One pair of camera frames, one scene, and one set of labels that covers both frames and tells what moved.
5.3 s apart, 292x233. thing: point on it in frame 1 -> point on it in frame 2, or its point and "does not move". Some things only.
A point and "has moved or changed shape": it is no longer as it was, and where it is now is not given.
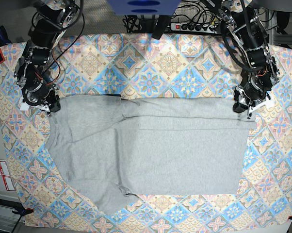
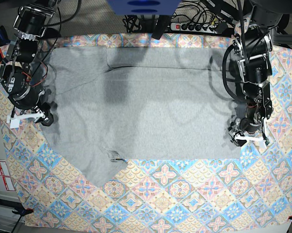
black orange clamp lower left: [22, 211] does not move
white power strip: [193, 27] does not move
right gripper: [254, 90] -> [246, 125]
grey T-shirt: [111, 149] has moved or changed shape
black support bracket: [161, 26] does not move
